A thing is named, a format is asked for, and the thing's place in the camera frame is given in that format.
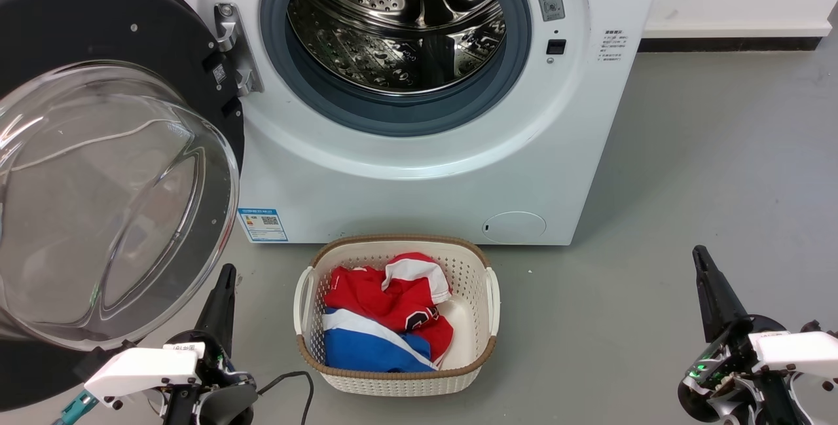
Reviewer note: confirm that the black round glass washer door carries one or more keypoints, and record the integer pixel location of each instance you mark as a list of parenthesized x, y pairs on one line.
[(78, 12)]

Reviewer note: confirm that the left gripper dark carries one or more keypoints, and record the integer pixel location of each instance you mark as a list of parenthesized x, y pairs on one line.
[(216, 366)]

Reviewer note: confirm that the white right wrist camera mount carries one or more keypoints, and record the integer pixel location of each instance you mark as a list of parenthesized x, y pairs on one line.
[(799, 346)]

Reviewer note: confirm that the round white filter cover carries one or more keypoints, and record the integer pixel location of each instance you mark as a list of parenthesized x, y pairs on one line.
[(514, 228)]

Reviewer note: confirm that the stainless steel washer drum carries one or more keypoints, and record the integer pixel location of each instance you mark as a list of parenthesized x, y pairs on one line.
[(366, 52)]

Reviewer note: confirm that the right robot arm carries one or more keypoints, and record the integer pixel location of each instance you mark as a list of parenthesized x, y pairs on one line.
[(697, 405)]

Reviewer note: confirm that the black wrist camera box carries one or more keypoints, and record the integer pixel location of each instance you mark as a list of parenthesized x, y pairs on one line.
[(91, 363), (815, 328)]

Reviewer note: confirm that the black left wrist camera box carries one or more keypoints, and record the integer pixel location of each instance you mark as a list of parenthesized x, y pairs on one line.
[(91, 363)]

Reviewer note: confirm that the white front-load washing machine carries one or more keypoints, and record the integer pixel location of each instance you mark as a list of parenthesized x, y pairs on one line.
[(393, 202)]

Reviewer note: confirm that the cream perforated laundry basket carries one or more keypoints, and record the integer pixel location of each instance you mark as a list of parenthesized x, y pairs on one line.
[(393, 382)]

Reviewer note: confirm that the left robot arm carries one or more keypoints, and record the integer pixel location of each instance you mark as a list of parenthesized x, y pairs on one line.
[(226, 408)]

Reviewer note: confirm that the red and white jersey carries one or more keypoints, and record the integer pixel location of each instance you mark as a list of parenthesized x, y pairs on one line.
[(366, 294)]

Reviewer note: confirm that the blue energy label sticker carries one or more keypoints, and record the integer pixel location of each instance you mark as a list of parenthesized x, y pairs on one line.
[(262, 224)]

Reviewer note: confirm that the black door latch socket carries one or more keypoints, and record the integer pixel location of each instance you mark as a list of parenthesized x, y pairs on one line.
[(556, 46)]

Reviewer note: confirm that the metal door hinge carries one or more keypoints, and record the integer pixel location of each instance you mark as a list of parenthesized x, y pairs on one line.
[(230, 32)]

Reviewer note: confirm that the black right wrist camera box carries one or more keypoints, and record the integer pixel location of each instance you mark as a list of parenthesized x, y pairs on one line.
[(815, 328)]

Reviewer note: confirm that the blue and white garment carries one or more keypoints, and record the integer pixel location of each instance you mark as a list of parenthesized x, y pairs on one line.
[(357, 346)]

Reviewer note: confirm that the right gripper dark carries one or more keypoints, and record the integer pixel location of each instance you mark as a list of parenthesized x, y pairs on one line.
[(730, 353)]

